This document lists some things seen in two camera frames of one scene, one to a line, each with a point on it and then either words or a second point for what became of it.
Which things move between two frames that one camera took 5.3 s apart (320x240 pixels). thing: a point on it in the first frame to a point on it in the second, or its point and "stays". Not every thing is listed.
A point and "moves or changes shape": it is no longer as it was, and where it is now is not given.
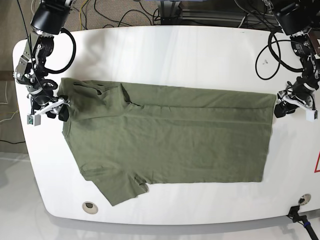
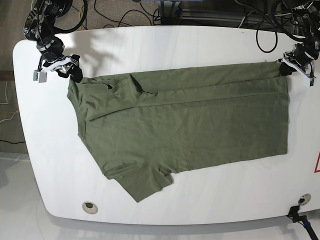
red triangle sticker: (317, 163) stays
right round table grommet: (304, 199) stays
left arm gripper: (299, 94) to (301, 57)
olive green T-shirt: (126, 137) moves or changes shape
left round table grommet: (90, 207) stays
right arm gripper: (53, 105) to (52, 51)
